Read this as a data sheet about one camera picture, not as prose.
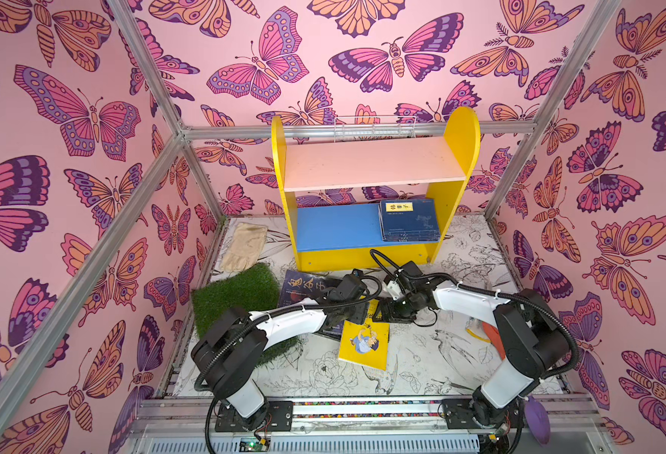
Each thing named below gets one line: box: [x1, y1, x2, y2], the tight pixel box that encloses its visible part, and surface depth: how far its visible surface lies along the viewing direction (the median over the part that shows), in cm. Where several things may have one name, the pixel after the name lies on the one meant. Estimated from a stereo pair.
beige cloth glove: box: [219, 222, 268, 273], surface depth 112 cm
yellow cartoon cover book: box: [338, 299, 391, 372], surface depth 84 cm
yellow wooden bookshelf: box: [271, 107, 481, 273], surface depth 95 cm
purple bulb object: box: [524, 395, 551, 447], surface depth 73 cm
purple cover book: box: [278, 268, 343, 308], surface depth 96 cm
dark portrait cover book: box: [312, 320, 345, 342], surface depth 86 cm
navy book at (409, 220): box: [378, 198, 441, 243], surface depth 96 cm
